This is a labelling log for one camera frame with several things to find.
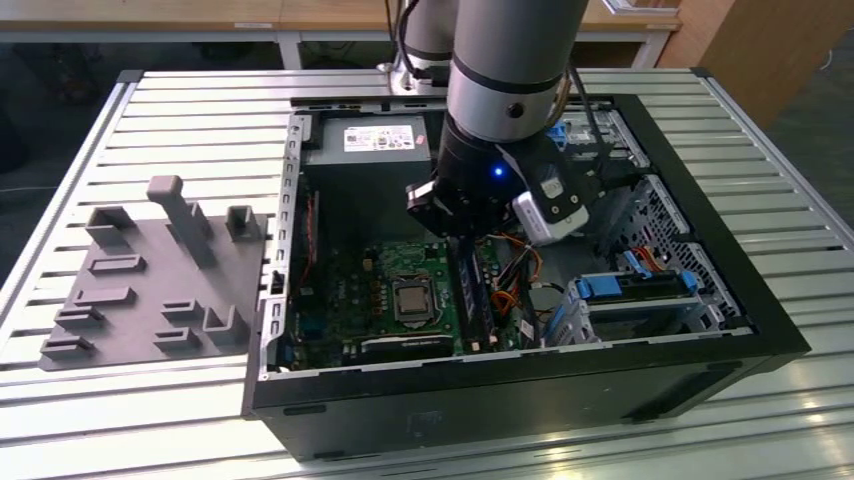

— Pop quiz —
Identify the blue RAM stick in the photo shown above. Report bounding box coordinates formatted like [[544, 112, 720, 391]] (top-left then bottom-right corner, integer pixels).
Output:
[[447, 234, 481, 352]]

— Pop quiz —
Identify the grey power supply unit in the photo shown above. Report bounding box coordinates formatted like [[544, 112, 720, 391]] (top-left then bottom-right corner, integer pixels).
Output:
[[303, 115, 445, 241]]

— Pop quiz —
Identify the metal drive cage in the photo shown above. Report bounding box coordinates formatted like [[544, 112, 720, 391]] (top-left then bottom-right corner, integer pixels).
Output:
[[545, 105, 652, 214]]

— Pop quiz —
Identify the silver CPU in socket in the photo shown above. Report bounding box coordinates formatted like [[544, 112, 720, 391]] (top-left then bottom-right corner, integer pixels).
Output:
[[392, 285, 428, 315]]

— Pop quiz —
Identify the green motherboard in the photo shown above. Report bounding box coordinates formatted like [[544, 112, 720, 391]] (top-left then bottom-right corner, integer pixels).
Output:
[[292, 234, 535, 369]]

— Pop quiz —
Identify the blue disk carrier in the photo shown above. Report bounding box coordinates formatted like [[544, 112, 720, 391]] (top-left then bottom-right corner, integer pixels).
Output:
[[575, 269, 699, 304]]

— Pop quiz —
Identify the black graphics card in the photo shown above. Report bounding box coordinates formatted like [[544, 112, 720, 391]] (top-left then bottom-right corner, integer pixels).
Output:
[[357, 333, 456, 360]]

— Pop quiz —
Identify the black open PC case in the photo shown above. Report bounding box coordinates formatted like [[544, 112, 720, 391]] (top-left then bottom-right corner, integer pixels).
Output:
[[238, 92, 812, 462]]

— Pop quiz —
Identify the grey parts rack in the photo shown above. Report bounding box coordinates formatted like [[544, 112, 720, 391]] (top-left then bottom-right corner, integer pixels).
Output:
[[37, 174, 272, 372]]

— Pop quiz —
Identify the brown wooden cabinet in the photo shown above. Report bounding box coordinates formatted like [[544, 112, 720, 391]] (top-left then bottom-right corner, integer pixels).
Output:
[[656, 0, 854, 129]]

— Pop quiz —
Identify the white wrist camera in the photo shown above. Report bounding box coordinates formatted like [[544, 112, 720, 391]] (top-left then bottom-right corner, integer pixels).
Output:
[[509, 142, 592, 247]]

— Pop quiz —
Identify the black wire bundle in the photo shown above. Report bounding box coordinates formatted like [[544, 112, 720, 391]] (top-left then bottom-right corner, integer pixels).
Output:
[[492, 232, 545, 301]]

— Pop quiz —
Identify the black camera cable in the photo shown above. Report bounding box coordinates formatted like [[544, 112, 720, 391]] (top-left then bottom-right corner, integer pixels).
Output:
[[565, 64, 619, 194]]

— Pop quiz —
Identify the wooden desk with white frame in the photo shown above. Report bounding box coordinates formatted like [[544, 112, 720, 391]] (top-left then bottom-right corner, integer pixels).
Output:
[[0, 0, 683, 70]]

